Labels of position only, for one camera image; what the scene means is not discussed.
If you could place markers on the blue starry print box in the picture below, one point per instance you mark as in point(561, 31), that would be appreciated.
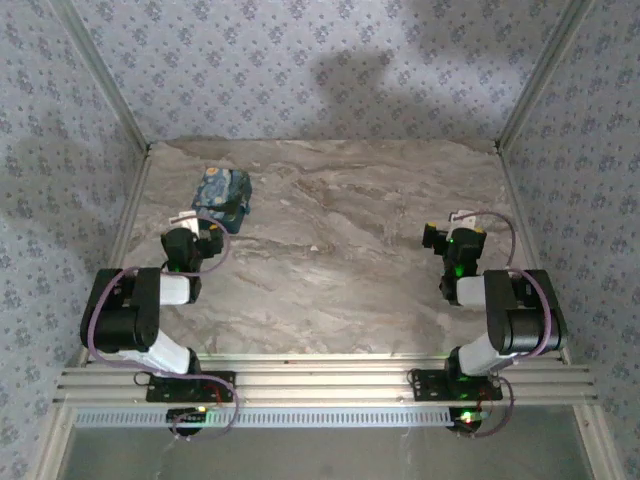
point(217, 187)

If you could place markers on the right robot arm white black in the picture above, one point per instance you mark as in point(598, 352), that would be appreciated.
point(525, 325)

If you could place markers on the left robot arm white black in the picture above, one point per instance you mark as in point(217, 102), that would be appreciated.
point(120, 320)

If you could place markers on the right controller board green light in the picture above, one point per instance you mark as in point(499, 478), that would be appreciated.
point(467, 417)

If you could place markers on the controller board green light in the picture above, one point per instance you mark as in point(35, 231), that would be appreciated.
point(187, 415)
point(467, 417)

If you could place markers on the left controller board green light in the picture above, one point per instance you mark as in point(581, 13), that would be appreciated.
point(187, 415)

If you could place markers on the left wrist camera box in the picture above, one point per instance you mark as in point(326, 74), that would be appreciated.
point(184, 220)

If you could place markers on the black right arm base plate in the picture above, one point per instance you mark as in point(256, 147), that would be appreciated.
point(430, 387)

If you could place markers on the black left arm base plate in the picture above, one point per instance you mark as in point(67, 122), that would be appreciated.
point(170, 392)

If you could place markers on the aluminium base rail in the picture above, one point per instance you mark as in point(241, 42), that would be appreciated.
point(325, 380)

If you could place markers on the aluminium frame post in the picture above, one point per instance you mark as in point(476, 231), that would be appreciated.
point(102, 75)
point(545, 75)

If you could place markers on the aluminium frame leg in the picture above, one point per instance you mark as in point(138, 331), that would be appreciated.
point(50, 445)
point(597, 445)

